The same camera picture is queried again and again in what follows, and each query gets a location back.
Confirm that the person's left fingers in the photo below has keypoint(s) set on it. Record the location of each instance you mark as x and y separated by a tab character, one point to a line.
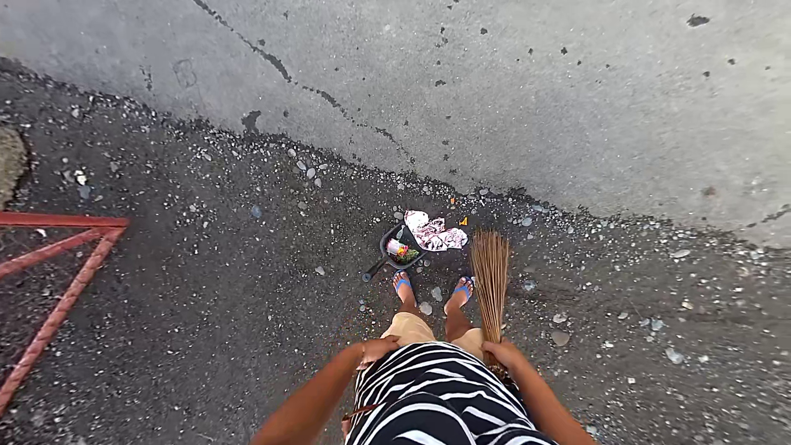
392	340

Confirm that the person's left hand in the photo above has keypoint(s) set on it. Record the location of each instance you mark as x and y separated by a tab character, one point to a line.
374	349

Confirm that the person's right forearm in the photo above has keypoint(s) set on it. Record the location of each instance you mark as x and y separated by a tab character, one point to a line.
547	405

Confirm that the person's body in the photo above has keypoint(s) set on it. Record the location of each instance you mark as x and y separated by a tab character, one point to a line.
442	402

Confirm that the person's right fingers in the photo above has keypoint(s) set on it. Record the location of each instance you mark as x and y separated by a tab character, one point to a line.
490	347

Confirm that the red metal frame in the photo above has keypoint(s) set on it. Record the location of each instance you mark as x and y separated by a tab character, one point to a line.
68	303

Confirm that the green leaves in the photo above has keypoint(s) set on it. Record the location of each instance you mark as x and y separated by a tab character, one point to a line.
408	256

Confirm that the brown stick broom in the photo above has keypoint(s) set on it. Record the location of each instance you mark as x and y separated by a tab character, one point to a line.
491	278

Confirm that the black dustpan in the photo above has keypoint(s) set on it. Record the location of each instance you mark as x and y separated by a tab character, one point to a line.
374	268

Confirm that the scattered pebbles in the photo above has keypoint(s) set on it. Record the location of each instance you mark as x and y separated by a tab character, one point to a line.
311	174

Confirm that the person's right hand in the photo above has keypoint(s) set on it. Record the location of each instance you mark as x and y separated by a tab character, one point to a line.
507	353

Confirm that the person's legs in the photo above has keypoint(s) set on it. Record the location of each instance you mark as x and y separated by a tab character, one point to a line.
411	330

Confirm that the white plastic cup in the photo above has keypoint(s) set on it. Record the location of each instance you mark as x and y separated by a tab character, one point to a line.
396	248

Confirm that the crumpled white red-printed plastic bag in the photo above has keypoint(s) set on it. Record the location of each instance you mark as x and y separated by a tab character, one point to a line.
429	232

